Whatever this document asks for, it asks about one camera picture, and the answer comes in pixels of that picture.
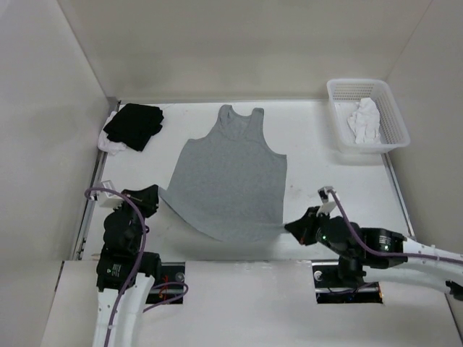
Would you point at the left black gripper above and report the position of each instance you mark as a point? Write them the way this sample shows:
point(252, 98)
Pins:
point(147, 198)

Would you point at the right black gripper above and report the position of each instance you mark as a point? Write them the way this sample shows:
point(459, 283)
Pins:
point(302, 228)

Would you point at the grey tank top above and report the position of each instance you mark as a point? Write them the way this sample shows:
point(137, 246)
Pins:
point(229, 185)

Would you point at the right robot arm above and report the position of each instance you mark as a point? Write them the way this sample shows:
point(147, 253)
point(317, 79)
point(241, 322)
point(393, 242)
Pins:
point(369, 255)

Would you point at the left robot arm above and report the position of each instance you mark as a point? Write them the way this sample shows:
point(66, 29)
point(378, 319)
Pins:
point(125, 271)

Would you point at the folded white tank top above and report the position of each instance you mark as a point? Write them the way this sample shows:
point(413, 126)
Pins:
point(105, 144)

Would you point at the folded black tank top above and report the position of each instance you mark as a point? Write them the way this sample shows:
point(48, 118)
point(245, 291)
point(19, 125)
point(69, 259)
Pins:
point(134, 125)

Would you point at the crumpled white tank top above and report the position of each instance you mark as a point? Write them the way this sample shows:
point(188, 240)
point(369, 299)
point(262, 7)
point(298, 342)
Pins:
point(364, 122)

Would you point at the white plastic basket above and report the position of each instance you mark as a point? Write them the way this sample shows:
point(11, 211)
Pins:
point(344, 94)

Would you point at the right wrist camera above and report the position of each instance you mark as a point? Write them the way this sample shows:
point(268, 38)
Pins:
point(328, 202)

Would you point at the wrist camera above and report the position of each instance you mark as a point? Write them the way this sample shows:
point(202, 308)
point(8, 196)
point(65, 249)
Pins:
point(328, 202)
point(106, 199)

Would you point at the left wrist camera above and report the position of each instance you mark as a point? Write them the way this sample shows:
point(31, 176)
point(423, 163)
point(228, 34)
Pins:
point(106, 199)

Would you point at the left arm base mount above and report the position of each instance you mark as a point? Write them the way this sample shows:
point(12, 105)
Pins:
point(169, 284)

